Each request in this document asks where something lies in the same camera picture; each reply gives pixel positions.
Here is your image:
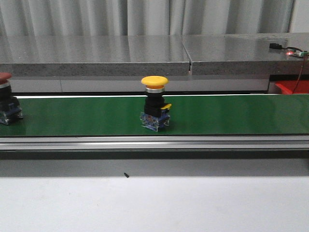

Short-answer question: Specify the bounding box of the small green circuit board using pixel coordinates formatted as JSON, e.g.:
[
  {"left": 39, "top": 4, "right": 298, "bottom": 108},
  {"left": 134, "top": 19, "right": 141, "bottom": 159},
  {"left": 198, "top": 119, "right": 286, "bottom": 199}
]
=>
[{"left": 287, "top": 50, "right": 309, "bottom": 58}]

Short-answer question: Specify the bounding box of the green conveyor belt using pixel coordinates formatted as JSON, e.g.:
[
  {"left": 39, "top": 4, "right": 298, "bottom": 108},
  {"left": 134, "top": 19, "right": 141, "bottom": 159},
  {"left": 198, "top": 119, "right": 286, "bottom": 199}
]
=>
[{"left": 0, "top": 94, "right": 309, "bottom": 137}]

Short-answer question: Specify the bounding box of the grey stone countertop left slab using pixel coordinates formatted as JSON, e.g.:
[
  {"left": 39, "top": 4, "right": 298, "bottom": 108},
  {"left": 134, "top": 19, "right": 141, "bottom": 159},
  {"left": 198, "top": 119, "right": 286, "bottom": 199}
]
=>
[{"left": 0, "top": 36, "right": 190, "bottom": 76}]

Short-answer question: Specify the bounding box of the aluminium conveyor frame rail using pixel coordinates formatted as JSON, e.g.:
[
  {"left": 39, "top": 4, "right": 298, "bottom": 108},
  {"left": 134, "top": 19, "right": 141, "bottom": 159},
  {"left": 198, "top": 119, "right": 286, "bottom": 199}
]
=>
[{"left": 0, "top": 135, "right": 309, "bottom": 151}]

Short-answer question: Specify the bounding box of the red black wire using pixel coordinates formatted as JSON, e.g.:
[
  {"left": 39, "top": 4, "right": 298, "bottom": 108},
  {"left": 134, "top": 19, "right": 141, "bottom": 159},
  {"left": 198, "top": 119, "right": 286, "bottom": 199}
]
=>
[{"left": 280, "top": 45, "right": 308, "bottom": 94}]

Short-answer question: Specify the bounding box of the black connector plug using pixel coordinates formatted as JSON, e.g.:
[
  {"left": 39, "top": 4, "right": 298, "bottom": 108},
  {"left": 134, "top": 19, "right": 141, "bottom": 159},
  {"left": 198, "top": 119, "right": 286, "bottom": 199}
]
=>
[{"left": 269, "top": 43, "right": 282, "bottom": 50}]

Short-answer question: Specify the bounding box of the yellow button yellow latch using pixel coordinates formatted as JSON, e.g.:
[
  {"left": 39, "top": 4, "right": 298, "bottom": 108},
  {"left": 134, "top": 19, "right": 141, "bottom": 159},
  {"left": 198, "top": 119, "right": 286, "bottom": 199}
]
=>
[{"left": 140, "top": 75, "right": 172, "bottom": 132}]

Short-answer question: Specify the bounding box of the grey stone countertop slab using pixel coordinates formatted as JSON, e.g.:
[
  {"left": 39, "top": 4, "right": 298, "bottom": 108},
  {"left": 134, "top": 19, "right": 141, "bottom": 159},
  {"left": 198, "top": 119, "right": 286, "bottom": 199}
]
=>
[
  {"left": 0, "top": 36, "right": 190, "bottom": 76},
  {"left": 182, "top": 33, "right": 309, "bottom": 75}
]

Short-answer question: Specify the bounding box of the grey stone countertop right slab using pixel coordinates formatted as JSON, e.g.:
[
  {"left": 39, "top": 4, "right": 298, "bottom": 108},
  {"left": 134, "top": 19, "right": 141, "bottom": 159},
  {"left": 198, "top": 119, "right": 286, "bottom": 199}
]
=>
[{"left": 182, "top": 33, "right": 309, "bottom": 75}]

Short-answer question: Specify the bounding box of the grey pleated curtain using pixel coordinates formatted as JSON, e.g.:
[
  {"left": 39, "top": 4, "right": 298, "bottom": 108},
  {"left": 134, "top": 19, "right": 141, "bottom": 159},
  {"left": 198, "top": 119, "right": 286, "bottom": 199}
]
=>
[{"left": 0, "top": 0, "right": 295, "bottom": 36}]

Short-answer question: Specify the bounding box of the red plastic tray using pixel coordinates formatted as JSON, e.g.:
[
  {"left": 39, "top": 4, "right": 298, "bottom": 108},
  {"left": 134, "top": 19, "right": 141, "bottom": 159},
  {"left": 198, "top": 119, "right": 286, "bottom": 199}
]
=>
[{"left": 275, "top": 80, "right": 309, "bottom": 95}]

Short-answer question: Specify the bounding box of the white cabinet front panel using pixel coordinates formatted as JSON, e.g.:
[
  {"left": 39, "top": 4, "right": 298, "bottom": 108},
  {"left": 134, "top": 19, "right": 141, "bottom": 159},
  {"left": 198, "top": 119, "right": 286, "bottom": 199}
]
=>
[{"left": 9, "top": 74, "right": 270, "bottom": 93}]

